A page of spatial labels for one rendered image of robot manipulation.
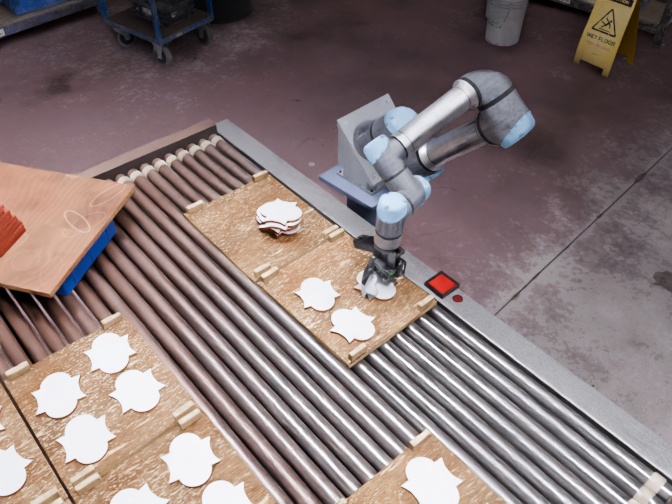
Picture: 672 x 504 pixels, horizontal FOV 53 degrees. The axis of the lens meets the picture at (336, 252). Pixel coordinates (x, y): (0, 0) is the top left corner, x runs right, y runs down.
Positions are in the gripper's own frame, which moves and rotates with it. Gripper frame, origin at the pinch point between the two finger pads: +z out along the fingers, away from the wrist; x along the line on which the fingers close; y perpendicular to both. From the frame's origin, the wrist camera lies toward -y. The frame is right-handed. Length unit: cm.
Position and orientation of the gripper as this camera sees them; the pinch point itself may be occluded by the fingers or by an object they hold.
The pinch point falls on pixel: (376, 285)
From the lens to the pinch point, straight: 199.4
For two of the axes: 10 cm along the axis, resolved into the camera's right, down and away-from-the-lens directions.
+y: 6.6, 5.6, -5.0
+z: -0.4, 6.9, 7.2
